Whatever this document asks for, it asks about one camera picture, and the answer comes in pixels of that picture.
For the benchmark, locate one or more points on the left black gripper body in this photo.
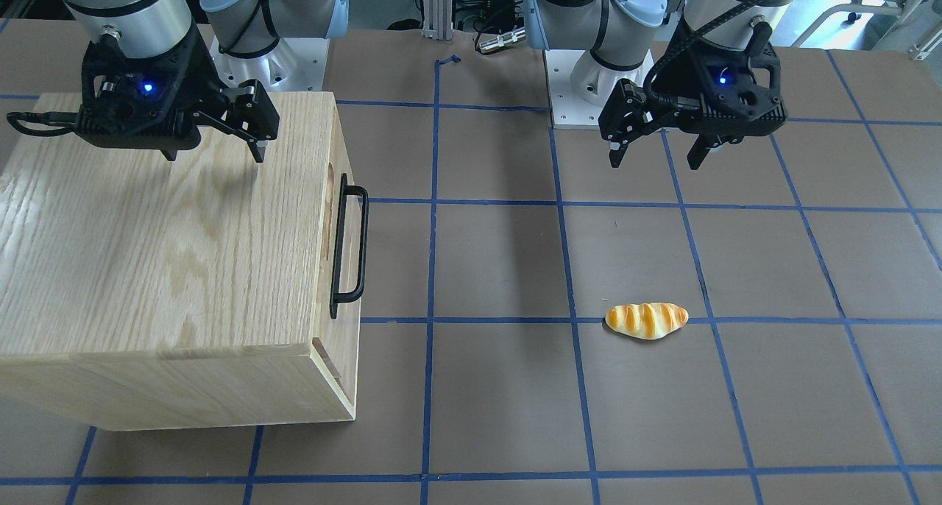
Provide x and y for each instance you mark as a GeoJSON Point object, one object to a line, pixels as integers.
{"type": "Point", "coordinates": [671, 85]}

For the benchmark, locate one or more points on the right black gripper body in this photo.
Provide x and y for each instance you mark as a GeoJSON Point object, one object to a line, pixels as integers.
{"type": "Point", "coordinates": [200, 72]}

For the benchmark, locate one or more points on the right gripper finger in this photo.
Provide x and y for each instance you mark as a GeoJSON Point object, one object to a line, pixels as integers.
{"type": "Point", "coordinates": [251, 116]}

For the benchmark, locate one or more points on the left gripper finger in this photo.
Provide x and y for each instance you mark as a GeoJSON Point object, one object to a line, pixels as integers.
{"type": "Point", "coordinates": [621, 117]}
{"type": "Point", "coordinates": [701, 148]}

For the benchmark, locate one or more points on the black drawer handle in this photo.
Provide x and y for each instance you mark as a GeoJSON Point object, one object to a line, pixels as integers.
{"type": "Point", "coordinates": [337, 295]}

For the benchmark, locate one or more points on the wooden drawer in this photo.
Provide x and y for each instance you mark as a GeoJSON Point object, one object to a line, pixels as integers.
{"type": "Point", "coordinates": [335, 342]}

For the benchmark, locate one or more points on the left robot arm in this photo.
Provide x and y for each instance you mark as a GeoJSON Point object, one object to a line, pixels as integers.
{"type": "Point", "coordinates": [619, 33]}

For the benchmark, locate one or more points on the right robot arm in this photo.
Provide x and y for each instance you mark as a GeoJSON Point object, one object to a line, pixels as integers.
{"type": "Point", "coordinates": [244, 28]}

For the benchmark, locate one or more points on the wooden drawer cabinet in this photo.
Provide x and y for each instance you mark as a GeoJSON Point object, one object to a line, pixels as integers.
{"type": "Point", "coordinates": [143, 294]}

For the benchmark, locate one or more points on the toy bread loaf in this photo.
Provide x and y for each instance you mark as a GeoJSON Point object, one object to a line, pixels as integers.
{"type": "Point", "coordinates": [646, 321]}

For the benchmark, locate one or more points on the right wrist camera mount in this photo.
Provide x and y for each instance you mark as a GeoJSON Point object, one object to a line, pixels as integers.
{"type": "Point", "coordinates": [126, 103]}

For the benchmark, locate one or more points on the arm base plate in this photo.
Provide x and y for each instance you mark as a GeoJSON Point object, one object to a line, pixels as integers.
{"type": "Point", "coordinates": [295, 65]}
{"type": "Point", "coordinates": [579, 87]}

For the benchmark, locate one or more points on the aluminium frame post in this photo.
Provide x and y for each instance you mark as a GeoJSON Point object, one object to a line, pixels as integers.
{"type": "Point", "coordinates": [437, 20]}

